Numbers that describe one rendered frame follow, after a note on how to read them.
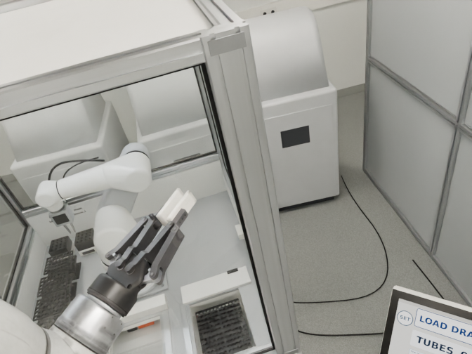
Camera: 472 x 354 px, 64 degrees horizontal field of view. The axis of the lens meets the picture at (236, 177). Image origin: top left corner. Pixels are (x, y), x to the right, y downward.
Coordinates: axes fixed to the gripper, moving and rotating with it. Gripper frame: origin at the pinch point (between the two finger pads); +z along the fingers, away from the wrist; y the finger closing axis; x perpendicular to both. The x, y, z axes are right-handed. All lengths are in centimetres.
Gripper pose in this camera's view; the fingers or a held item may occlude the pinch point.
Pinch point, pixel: (176, 208)
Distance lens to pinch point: 70.2
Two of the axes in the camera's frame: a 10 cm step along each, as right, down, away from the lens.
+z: 4.9, -7.2, 4.9
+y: 8.0, 1.4, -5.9
